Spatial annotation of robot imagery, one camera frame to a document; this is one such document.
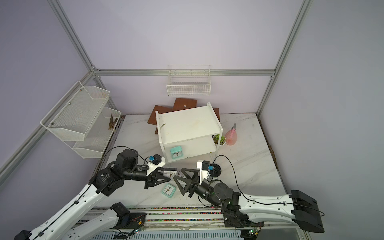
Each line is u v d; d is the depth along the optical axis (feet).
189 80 3.12
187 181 1.80
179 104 3.13
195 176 2.08
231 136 3.05
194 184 1.79
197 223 2.41
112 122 3.22
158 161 1.82
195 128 2.32
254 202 1.68
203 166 1.85
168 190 2.68
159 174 2.00
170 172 2.04
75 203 1.43
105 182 1.57
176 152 2.50
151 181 1.85
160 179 1.96
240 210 1.74
